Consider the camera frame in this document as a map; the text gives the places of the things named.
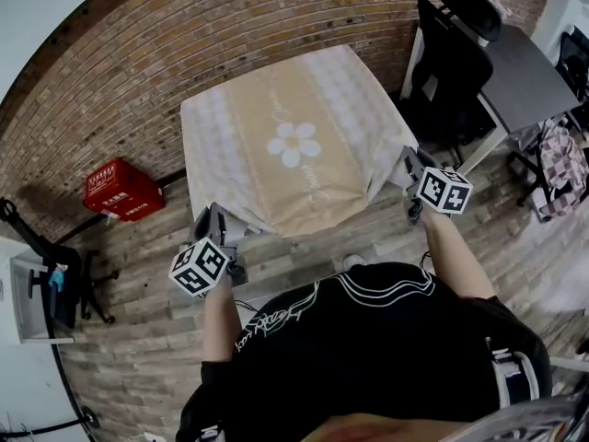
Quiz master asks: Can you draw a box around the white side desk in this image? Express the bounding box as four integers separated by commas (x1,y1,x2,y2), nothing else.
0,236,75,345

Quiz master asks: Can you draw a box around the pink checkered cloth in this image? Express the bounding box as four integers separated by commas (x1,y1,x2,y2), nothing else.
537,121,589,219

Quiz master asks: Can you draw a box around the black swivel office chair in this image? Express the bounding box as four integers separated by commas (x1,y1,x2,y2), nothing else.
0,197,121,326

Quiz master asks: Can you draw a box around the person's left forearm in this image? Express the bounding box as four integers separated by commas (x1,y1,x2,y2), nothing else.
201,277,246,368

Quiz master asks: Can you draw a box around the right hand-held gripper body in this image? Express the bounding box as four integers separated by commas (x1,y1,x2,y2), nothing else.
397,145,475,226

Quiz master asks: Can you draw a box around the small blue object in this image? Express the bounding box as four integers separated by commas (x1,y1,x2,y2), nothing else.
47,264,70,290

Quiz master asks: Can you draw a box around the white waist strap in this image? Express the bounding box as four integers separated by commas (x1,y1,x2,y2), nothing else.
484,335,542,405

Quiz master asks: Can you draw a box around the person's right forearm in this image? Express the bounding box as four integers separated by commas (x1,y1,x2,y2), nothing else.
420,209,497,304

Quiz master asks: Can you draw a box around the red fire equipment box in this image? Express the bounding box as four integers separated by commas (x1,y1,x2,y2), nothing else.
84,157,167,223

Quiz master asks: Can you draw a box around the black bag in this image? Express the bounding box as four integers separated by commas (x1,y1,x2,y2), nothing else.
555,31,589,101

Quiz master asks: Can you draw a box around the black high-back office chair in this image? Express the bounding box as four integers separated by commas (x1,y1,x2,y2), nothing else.
398,0,503,157

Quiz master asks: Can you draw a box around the black chair under checkered cloth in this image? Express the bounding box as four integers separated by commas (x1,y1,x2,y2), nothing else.
505,122,589,223

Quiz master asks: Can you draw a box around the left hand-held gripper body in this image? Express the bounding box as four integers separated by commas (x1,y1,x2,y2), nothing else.
167,202,250,298

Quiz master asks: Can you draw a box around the grey desk with white legs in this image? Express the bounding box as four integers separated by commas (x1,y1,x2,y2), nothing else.
457,24,582,177

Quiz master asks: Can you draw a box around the beige flower print tablecloth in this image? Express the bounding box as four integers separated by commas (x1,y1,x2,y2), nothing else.
179,43,420,239

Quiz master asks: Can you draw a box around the person's black printed shirt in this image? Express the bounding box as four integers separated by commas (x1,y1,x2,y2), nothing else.
176,261,554,442

